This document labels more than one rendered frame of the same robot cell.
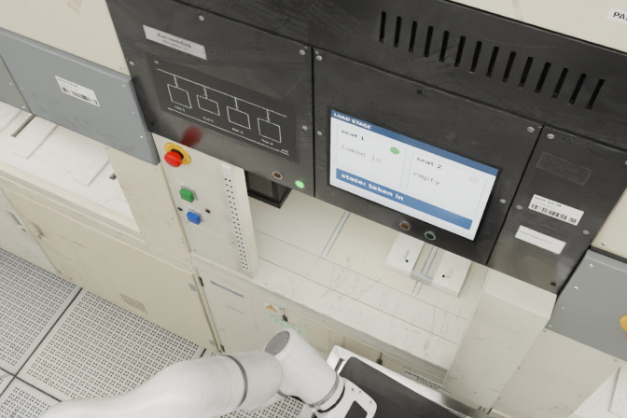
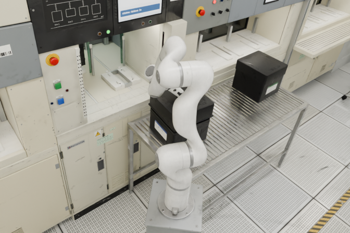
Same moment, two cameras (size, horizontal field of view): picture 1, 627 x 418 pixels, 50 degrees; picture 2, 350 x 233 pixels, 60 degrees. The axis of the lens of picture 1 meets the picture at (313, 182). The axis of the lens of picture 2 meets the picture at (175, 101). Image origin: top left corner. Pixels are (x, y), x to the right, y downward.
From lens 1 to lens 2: 133 cm
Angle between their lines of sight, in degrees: 49
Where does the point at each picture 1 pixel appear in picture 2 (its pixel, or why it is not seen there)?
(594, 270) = not seen: outside the picture
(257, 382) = not seen: hidden behind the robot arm
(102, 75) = (16, 28)
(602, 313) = (192, 14)
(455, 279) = (135, 77)
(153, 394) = (176, 39)
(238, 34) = not seen: outside the picture
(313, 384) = not seen: hidden behind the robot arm
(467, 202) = not seen: outside the picture
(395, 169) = not seen: outside the picture
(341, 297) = (117, 104)
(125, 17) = not seen: outside the picture
